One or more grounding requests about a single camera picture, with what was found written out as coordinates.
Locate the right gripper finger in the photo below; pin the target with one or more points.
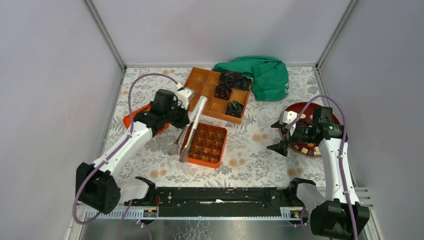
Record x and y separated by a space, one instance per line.
280 148
281 123

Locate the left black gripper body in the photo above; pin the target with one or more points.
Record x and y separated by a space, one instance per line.
176 116

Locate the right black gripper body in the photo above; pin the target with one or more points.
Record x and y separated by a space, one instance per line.
302 134

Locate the metal serving tongs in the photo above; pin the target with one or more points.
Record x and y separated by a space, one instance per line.
182 144

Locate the orange box lid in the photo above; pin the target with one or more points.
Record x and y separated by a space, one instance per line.
152 119

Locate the orange chocolate box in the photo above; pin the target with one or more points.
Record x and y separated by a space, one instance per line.
208 146

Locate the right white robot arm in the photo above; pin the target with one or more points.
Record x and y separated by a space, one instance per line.
338 214

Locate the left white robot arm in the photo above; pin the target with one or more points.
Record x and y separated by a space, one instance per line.
96 183

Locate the floral table mat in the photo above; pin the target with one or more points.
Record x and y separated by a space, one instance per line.
246 160

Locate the dark rolled fabric front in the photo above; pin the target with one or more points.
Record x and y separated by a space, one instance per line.
234 109

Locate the dark rolled fabric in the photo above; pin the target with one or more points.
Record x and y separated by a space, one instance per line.
234 80
234 109
222 92

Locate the green cloth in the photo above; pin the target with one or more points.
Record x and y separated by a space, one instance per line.
270 77

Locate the wooden compartment organizer tray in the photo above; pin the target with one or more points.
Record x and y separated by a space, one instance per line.
204 82

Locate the dark rolled fabric back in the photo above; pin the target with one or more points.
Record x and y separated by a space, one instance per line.
234 80

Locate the dark rolled fabric middle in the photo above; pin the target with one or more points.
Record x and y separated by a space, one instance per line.
222 92

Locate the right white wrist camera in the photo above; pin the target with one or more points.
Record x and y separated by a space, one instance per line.
291 117

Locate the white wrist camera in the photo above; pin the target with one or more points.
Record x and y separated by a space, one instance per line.
291 117
184 95

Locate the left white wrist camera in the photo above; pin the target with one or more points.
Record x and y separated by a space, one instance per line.
184 95

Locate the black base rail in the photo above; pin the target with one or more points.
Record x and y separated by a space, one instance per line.
221 202

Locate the aluminium frame rail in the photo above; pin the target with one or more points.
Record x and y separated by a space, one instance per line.
129 211

